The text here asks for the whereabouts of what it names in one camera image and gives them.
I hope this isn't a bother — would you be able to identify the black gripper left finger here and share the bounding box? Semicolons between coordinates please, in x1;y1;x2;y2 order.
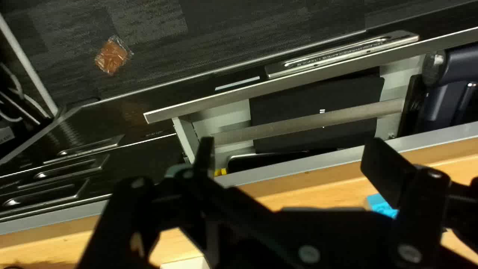
162;137;231;209

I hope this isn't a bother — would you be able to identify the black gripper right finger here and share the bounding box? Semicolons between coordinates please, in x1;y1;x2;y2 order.
359;138;451;234

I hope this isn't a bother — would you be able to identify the blue toy brick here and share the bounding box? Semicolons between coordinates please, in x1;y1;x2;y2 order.
365;194;397;218

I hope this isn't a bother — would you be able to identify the dark blue office chair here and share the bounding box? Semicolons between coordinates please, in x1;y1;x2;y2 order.
398;43;478;135

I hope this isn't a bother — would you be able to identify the orange square floor sticker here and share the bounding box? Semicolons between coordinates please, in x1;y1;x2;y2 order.
94;35;132;76

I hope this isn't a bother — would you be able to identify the black desk frame with rails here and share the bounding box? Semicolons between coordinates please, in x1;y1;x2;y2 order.
0;13;182;221

